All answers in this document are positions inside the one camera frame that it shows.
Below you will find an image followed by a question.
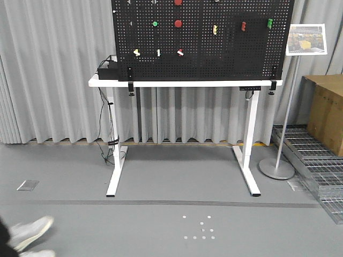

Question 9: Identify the left black table clamp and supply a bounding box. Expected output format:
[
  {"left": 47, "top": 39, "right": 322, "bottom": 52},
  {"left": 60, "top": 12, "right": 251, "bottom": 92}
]
[{"left": 127, "top": 67, "right": 135, "bottom": 96}]

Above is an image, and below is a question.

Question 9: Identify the black table clamp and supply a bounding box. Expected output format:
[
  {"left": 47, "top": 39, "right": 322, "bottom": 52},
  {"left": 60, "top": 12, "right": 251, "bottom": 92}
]
[
  {"left": 127, "top": 67, "right": 135, "bottom": 96},
  {"left": 269, "top": 65, "right": 278, "bottom": 95}
]

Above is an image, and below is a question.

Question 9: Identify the white standing desk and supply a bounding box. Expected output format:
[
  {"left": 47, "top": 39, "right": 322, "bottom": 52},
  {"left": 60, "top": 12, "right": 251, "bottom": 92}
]
[{"left": 88, "top": 74, "right": 283, "bottom": 197}]

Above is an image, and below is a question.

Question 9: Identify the desk height control panel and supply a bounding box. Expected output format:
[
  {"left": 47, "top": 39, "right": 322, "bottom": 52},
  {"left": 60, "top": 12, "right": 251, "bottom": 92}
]
[{"left": 239, "top": 86, "right": 261, "bottom": 91}]

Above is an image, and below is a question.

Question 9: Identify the black power supply box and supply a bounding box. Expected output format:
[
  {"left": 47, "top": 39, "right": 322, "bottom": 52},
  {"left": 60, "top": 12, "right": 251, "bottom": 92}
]
[{"left": 97, "top": 55, "right": 119, "bottom": 80}]

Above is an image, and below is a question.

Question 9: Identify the black perforated pegboard panel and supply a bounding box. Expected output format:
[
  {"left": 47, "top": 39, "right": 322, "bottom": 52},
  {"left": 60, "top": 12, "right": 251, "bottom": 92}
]
[{"left": 111, "top": 1, "right": 294, "bottom": 81}]

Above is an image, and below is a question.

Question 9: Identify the lower red mushroom button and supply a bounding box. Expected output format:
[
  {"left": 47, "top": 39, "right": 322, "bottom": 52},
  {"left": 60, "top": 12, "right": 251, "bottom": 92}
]
[{"left": 174, "top": 20, "right": 183, "bottom": 28}]

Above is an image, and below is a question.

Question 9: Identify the red mushroom button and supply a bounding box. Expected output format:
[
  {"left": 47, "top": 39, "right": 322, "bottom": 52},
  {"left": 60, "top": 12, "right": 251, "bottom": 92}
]
[
  {"left": 174, "top": 20, "right": 183, "bottom": 28},
  {"left": 174, "top": 0, "right": 182, "bottom": 6}
]

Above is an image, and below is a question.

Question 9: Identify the right black table clamp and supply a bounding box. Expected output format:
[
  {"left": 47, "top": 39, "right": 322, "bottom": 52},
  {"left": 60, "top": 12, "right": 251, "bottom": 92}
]
[{"left": 269, "top": 65, "right": 278, "bottom": 95}]

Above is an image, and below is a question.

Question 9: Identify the grey sign stand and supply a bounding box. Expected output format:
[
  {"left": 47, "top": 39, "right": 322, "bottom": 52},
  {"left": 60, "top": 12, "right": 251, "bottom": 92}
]
[{"left": 258, "top": 56, "right": 301, "bottom": 180}]

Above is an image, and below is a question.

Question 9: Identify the upper red mushroom button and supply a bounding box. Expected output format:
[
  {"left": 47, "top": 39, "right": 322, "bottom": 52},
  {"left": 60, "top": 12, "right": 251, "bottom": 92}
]
[{"left": 174, "top": 0, "right": 182, "bottom": 6}]

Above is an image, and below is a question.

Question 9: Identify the grey pleated curtain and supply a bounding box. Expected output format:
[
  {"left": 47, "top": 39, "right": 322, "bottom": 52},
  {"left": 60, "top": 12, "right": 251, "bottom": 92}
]
[{"left": 1, "top": 1, "right": 342, "bottom": 143}]

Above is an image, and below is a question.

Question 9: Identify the grey floor outlet plate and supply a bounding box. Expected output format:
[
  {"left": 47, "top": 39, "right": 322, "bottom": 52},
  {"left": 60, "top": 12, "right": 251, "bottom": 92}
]
[{"left": 17, "top": 180, "right": 39, "bottom": 192}]

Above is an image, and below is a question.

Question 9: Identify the brown cardboard box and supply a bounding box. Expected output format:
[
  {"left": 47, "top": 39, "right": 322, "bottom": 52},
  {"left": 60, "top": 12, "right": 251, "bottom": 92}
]
[{"left": 304, "top": 74, "right": 342, "bottom": 157}]

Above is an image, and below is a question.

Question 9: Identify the metal grating stack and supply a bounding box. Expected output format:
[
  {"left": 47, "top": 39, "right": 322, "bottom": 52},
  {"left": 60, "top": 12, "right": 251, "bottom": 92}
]
[{"left": 282, "top": 125, "right": 342, "bottom": 224}]

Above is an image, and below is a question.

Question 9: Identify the printed photo sign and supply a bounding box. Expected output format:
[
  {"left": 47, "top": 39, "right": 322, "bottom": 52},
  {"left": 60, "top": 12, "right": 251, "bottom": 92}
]
[{"left": 286, "top": 24, "right": 327, "bottom": 56}]

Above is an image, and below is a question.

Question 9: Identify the white sneaker shoe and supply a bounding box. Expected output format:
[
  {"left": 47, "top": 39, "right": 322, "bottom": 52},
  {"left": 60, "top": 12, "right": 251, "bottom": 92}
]
[{"left": 9, "top": 215, "right": 54, "bottom": 252}]

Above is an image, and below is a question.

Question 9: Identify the red white toggle switch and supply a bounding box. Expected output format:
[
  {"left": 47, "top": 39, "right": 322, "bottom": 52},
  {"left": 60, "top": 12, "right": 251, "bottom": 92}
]
[{"left": 177, "top": 49, "right": 184, "bottom": 56}]

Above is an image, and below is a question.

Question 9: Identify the black hanging power cable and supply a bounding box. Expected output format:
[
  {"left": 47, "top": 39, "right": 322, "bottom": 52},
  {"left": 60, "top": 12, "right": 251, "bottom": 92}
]
[{"left": 96, "top": 87, "right": 127, "bottom": 165}]

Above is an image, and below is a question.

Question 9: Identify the yellow white toggle switch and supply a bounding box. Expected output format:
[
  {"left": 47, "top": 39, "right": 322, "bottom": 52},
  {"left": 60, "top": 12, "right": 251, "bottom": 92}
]
[{"left": 133, "top": 49, "right": 141, "bottom": 56}]

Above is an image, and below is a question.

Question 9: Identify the red rotary handle switch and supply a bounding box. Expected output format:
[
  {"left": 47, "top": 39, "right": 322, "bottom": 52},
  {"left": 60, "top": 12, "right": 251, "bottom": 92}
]
[{"left": 241, "top": 21, "right": 247, "bottom": 32}]

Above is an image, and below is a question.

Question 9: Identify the green rotary handle switch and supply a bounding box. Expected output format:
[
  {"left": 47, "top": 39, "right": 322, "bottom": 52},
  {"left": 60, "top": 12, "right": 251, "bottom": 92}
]
[{"left": 267, "top": 18, "right": 273, "bottom": 29}]

